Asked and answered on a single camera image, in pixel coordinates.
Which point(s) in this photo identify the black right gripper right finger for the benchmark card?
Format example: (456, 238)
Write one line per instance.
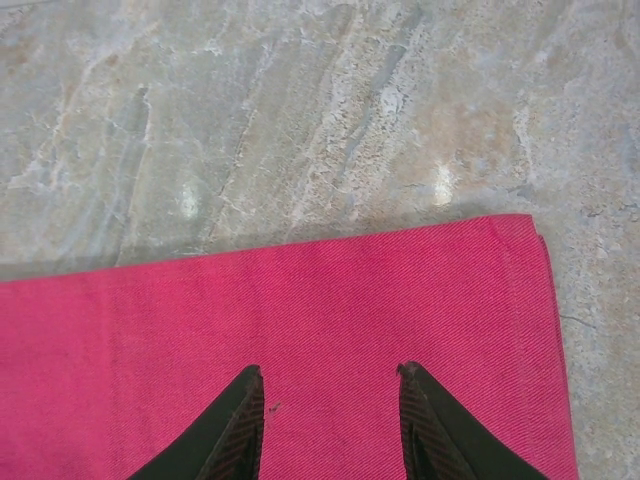
(440, 435)

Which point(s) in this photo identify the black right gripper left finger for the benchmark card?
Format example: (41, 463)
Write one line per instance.
(220, 440)

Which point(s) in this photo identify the pink long pants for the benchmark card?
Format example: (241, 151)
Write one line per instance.
(320, 310)

